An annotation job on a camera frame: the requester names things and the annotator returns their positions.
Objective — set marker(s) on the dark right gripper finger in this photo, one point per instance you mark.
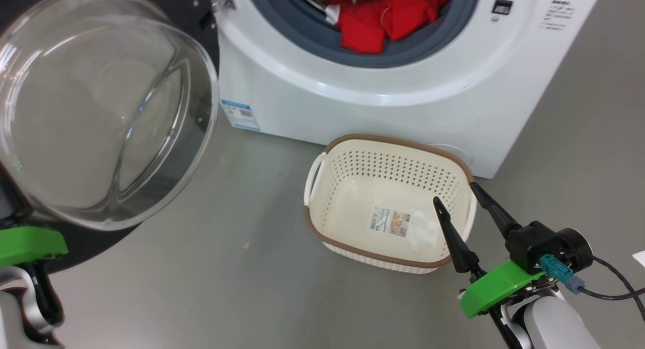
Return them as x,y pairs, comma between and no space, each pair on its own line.
496,210
456,243

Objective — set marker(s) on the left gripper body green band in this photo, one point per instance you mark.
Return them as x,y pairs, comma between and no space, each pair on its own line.
30,246

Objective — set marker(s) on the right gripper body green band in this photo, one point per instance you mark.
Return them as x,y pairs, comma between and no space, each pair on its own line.
499,288

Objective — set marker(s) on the black-rimmed glass washer door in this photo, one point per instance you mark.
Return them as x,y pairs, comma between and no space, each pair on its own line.
101,112

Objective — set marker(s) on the red garment with white trim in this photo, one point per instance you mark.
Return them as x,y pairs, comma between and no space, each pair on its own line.
363,29

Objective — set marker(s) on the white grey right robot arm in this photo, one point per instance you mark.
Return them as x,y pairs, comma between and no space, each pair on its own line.
554,324

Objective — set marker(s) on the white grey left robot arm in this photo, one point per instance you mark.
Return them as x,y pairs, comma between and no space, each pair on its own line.
15,308

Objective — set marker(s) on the printed sticker label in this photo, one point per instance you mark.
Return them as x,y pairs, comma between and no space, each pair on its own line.
390,220

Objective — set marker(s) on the cream perforated laundry basket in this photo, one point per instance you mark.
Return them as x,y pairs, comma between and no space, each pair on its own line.
347,223

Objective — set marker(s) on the white front-load washing machine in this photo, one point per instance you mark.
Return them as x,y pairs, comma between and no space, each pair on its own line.
352,87

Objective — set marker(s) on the white paper scrap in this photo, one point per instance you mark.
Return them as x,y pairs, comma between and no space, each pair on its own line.
640,258

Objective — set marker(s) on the blue energy label sticker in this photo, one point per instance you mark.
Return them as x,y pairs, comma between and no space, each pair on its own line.
241,115

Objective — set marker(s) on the black round wrist camera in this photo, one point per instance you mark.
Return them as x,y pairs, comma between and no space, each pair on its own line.
578,248

